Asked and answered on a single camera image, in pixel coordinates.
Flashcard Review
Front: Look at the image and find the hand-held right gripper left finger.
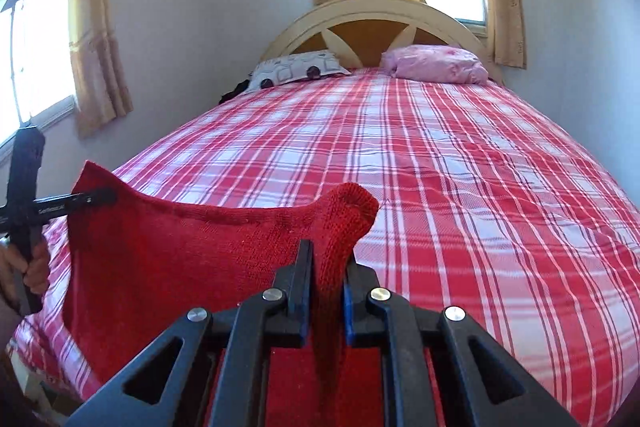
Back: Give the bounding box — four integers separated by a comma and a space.
65, 239, 315, 427

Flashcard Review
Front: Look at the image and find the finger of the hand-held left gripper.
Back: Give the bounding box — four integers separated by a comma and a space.
35, 188, 119, 227

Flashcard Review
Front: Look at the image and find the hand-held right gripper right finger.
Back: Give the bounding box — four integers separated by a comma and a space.
342, 254, 581, 427

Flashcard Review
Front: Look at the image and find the red knitted sweater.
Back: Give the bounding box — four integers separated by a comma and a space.
62, 160, 446, 427

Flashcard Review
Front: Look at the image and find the person's left hand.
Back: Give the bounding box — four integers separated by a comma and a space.
0, 237, 51, 308

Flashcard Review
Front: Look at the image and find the red plaid bed sheet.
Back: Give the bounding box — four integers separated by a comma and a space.
7, 68, 640, 427

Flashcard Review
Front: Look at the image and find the dark cloth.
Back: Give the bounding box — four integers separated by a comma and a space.
219, 79, 251, 104

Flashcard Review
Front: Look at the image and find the white patterned pillow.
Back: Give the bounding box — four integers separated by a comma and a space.
245, 49, 352, 95

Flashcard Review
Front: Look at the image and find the pink pillow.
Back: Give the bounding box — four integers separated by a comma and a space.
380, 45, 490, 85

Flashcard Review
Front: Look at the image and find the cream wooden headboard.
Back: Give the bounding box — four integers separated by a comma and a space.
257, 0, 503, 85

